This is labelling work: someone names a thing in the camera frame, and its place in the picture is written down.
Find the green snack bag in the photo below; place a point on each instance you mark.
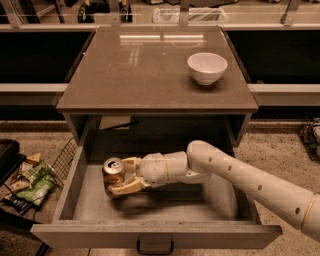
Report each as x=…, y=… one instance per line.
x=41, y=181

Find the clear plastic tray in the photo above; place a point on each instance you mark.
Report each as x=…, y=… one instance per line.
x=195, y=15

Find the black drawer handle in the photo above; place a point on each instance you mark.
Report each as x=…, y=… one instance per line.
x=154, y=249

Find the tan snack packet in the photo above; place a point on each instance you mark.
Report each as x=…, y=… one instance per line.
x=33, y=160

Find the white ceramic bowl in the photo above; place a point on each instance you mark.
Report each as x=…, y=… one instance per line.
x=206, y=68

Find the open grey top drawer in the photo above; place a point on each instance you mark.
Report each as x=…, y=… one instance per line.
x=212, y=215

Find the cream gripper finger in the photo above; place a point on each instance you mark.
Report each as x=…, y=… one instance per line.
x=131, y=185
x=131, y=164

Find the black wire basket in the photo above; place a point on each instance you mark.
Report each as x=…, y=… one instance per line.
x=63, y=163
x=310, y=137

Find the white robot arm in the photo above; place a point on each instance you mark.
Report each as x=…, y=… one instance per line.
x=297, y=206

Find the right black wire basket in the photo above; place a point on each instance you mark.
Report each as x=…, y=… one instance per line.
x=310, y=137

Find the orange soda can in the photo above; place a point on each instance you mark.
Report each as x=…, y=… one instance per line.
x=113, y=174

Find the black plastic bin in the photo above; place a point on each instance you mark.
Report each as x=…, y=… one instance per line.
x=10, y=158

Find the grey cabinet with glossy top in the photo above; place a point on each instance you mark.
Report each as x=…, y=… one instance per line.
x=143, y=70

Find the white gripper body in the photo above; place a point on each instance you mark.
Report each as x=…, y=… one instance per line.
x=152, y=168

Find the dark snack bag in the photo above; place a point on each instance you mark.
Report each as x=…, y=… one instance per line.
x=19, y=204

